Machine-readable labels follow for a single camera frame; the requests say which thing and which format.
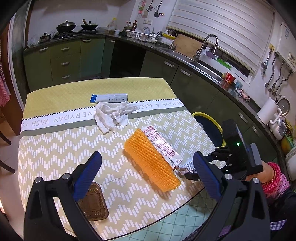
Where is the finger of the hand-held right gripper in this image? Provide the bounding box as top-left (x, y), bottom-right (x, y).
top-left (203, 147), bottom-right (233, 164)
top-left (184, 172), bottom-right (201, 182)

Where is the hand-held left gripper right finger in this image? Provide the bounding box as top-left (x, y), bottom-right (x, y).
top-left (190, 151), bottom-right (271, 241)

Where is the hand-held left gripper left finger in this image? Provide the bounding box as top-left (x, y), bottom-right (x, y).
top-left (23, 151), bottom-right (102, 241)

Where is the silver foil wrapper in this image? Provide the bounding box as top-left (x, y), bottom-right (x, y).
top-left (177, 159), bottom-right (197, 176)

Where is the yellow bin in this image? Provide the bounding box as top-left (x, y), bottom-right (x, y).
top-left (192, 112), bottom-right (226, 147)

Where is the brown plastic tray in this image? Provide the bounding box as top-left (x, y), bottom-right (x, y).
top-left (76, 182), bottom-right (109, 222)

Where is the orange spiky brush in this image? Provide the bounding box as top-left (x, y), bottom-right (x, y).
top-left (124, 129), bottom-right (181, 192)

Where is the red-white snack wrapper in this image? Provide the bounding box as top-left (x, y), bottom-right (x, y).
top-left (142, 125), bottom-right (183, 168)

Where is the white cloth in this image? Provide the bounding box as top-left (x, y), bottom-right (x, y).
top-left (94, 101), bottom-right (140, 135)

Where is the blue and white packet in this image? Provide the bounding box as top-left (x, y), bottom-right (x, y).
top-left (90, 93), bottom-right (128, 103)

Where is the person's right forearm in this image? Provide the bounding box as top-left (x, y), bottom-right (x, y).
top-left (260, 162), bottom-right (292, 200)

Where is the person's right hand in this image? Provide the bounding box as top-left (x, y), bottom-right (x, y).
top-left (246, 162), bottom-right (275, 184)

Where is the yellow patterned tablecloth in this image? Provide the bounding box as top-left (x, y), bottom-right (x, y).
top-left (18, 77), bottom-right (223, 234)

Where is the white rice cooker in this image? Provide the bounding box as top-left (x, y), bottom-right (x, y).
top-left (269, 117), bottom-right (287, 141)

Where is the dark stone countertop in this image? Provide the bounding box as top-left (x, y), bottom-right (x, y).
top-left (23, 32), bottom-right (287, 149)

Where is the white electric kettle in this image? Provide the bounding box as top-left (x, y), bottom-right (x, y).
top-left (257, 97), bottom-right (282, 127)

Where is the pile of candy wrappers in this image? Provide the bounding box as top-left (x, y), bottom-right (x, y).
top-left (235, 88), bottom-right (251, 102)

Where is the round silver appliance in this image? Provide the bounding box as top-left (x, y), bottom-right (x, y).
top-left (276, 96), bottom-right (291, 118)

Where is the green sink base cabinet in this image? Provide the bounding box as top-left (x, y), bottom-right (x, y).
top-left (141, 50), bottom-right (278, 163)

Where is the red cup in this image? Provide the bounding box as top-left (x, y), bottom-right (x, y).
top-left (222, 72), bottom-right (236, 88)

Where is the person's body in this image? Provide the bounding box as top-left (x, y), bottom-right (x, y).
top-left (264, 188), bottom-right (296, 241)

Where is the steel sink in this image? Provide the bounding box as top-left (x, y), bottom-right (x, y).
top-left (159, 46), bottom-right (222, 81)

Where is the hanging steel ladle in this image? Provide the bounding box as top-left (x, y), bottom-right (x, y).
top-left (261, 47), bottom-right (273, 76)

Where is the green plastic tray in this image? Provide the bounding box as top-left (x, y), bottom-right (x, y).
top-left (216, 58), bottom-right (232, 69)

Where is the tall steel faucet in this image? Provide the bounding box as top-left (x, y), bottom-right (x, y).
top-left (193, 34), bottom-right (218, 63)

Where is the white water heater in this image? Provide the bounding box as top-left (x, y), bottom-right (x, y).
top-left (275, 22), bottom-right (296, 72)

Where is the wooden cutting board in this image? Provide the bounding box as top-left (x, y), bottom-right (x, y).
top-left (172, 34), bottom-right (204, 58)

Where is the green base cabinet with drawers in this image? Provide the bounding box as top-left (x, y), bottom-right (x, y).
top-left (23, 37), bottom-right (116, 92)

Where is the small chrome faucet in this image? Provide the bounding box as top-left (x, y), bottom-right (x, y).
top-left (166, 29), bottom-right (177, 50)

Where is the white window blind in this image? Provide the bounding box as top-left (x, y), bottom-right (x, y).
top-left (166, 0), bottom-right (275, 73)

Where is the black built-in appliance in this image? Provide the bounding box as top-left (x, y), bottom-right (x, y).
top-left (109, 40), bottom-right (148, 78)

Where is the gas stove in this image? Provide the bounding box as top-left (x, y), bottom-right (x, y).
top-left (54, 30), bottom-right (102, 39)

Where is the white dish rack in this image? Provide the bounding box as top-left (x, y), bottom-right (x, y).
top-left (125, 27), bottom-right (162, 43)

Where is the sliding glass door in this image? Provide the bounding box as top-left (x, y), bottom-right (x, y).
top-left (9, 0), bottom-right (33, 112)

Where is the black wok with lid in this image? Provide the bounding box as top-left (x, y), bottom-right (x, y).
top-left (56, 20), bottom-right (77, 33)

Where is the black wok with utensil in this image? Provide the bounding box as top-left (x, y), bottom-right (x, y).
top-left (80, 20), bottom-right (99, 30)

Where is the beaded bracelet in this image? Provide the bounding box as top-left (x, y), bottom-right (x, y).
top-left (261, 168), bottom-right (277, 185)

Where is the metal flexible hose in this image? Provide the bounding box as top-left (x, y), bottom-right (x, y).
top-left (272, 71), bottom-right (294, 95)
top-left (265, 56), bottom-right (278, 88)
top-left (268, 61), bottom-right (285, 92)

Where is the pink wall decoration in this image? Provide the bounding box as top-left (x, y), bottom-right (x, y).
top-left (138, 0), bottom-right (148, 18)

